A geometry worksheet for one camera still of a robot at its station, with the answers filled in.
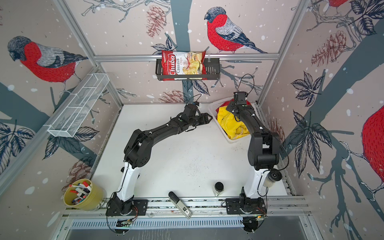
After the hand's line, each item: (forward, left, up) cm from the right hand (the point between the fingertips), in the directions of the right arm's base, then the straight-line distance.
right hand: (231, 108), depth 96 cm
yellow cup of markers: (-53, +73, -4) cm, 91 cm away
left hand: (-9, +14, 0) cm, 16 cm away
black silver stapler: (-54, +29, -12) cm, 62 cm away
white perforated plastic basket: (+9, +11, -7) cm, 16 cm away
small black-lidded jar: (-47, +10, -8) cm, 49 cm away
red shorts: (+9, +1, -4) cm, 10 cm away
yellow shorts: (-15, 0, -2) cm, 15 cm away
